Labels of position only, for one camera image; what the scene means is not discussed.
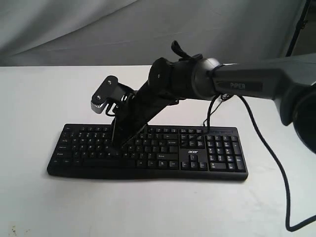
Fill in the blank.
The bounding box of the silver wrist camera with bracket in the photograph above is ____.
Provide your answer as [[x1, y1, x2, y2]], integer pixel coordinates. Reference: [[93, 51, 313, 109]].
[[91, 75, 134, 114]]

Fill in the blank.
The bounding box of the black acer keyboard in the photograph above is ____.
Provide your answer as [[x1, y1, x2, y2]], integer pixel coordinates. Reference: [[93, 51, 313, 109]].
[[47, 124, 248, 181]]

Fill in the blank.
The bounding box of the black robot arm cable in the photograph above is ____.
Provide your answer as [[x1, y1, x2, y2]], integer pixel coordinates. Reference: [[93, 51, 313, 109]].
[[204, 95, 316, 225]]

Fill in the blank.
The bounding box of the grey backdrop cloth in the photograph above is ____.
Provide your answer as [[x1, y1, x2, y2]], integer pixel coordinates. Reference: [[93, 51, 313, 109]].
[[0, 0, 305, 66]]

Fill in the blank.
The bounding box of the black backdrop stand pole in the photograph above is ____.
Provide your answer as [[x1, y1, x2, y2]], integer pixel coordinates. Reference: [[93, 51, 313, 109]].
[[285, 0, 312, 57]]

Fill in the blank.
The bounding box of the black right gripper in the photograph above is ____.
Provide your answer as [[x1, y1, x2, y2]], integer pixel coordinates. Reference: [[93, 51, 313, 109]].
[[112, 83, 179, 152]]

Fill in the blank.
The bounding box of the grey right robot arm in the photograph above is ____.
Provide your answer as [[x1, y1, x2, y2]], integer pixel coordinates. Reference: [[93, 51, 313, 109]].
[[112, 41, 316, 152]]

